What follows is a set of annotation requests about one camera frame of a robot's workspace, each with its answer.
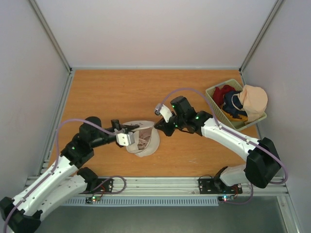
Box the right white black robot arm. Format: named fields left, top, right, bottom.
left=155, top=96, right=281, bottom=193

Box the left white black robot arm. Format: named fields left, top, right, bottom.
left=0, top=116, right=139, bottom=233

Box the pale pink lace bra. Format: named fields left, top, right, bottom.
left=135, top=129, right=152, bottom=150

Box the beige bra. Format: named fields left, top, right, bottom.
left=238, top=85, right=268, bottom=123

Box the red garment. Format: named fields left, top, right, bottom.
left=212, top=84, right=236, bottom=107

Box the navy blue garment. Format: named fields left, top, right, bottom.
left=222, top=91, right=246, bottom=116

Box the left circuit board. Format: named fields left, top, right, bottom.
left=85, top=196, right=101, bottom=204

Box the circuit board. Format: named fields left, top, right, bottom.
left=218, top=195, right=237, bottom=202
left=85, top=196, right=101, bottom=204

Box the green perforated plastic basket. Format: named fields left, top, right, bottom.
left=206, top=79, right=267, bottom=131

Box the yellow garment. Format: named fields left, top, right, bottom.
left=223, top=111, right=248, bottom=122

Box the right circuit board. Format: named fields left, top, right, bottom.
left=218, top=195, right=237, bottom=202

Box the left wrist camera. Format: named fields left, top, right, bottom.
left=115, top=130, right=135, bottom=146

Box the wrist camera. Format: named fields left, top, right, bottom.
left=155, top=103, right=173, bottom=123
left=115, top=130, right=135, bottom=146

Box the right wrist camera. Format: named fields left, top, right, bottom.
left=155, top=103, right=173, bottom=123

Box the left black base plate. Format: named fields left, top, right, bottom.
left=82, top=178, right=113, bottom=194

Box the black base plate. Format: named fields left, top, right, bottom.
left=198, top=177, right=242, bottom=195
left=82, top=178, right=113, bottom=194

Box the aluminium front rail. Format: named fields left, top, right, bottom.
left=23, top=176, right=289, bottom=196

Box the left aluminium side rail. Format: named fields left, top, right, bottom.
left=36, top=68, right=75, bottom=175

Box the grey slotted cable duct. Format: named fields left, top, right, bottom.
left=63, top=197, right=219, bottom=207

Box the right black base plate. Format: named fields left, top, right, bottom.
left=198, top=177, right=242, bottom=195

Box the left aluminium frame post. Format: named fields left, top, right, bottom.
left=28, top=0, right=72, bottom=73

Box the aluminium frame post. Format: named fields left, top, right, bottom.
left=28, top=0, right=72, bottom=73
left=239, top=0, right=285, bottom=74

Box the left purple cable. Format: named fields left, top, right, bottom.
left=4, top=118, right=117, bottom=231

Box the right aluminium frame post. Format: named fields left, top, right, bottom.
left=239, top=0, right=285, bottom=74

